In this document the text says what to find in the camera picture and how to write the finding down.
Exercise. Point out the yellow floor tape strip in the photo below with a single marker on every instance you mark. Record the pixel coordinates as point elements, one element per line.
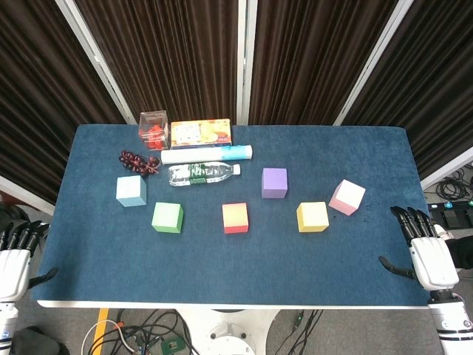
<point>101,318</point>

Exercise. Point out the white table pedestal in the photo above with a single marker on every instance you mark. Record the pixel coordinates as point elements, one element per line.
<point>229,333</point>

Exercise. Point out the blue table cloth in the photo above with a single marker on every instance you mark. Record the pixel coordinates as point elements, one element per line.
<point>236,266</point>

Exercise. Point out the orange cracker box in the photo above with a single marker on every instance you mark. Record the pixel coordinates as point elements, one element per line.
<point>201,133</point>

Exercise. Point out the red cube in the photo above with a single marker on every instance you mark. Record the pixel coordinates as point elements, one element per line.
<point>235,218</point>

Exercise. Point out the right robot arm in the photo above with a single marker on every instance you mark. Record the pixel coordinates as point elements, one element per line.
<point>449,321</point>

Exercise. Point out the white sneaker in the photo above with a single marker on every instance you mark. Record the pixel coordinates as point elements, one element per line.
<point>442,231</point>

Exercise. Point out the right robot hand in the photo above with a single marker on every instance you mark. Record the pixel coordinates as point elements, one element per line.
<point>432,262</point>

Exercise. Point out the brown curtain partition panel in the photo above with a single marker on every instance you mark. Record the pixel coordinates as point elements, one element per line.
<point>37,92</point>
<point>166,55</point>
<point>306,55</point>
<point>436,74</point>

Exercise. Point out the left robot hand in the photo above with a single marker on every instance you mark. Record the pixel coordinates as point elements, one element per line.
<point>13,270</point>

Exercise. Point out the black trouser leg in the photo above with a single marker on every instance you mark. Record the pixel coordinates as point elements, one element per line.
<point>462,253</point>

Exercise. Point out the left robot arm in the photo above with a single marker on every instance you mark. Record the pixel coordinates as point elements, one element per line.
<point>6,321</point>

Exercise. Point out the light blue cube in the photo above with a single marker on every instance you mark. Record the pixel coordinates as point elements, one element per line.
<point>130,190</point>

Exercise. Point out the black foot pedal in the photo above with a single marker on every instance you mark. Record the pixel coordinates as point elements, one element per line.
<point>451,216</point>

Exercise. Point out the green cube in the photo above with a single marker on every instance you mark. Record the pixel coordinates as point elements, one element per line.
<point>167,218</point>

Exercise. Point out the clear coffee capsule box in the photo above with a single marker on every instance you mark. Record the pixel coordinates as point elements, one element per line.
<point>153,131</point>

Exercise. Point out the purple cube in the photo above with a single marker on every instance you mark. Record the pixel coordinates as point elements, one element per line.
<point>274,183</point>

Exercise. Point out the white and cyan tube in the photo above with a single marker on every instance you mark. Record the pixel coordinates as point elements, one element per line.
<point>199,155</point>

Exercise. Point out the yellow cube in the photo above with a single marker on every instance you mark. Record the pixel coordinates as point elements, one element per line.
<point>312,217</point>

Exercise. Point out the green circuit board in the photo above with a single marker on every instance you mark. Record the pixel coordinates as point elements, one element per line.
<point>171,347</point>

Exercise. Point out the pink cube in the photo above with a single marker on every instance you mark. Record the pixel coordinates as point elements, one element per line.
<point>347,197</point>

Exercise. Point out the clear plastic water bottle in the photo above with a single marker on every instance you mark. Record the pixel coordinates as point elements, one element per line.
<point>207,174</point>

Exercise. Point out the dark red grape bunch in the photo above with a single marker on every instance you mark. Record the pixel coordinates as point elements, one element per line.
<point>136,162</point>

